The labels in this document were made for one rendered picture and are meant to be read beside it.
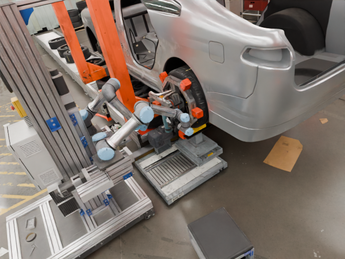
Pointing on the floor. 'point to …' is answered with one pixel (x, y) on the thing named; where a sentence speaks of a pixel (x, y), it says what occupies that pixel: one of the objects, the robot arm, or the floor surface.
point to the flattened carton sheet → (284, 153)
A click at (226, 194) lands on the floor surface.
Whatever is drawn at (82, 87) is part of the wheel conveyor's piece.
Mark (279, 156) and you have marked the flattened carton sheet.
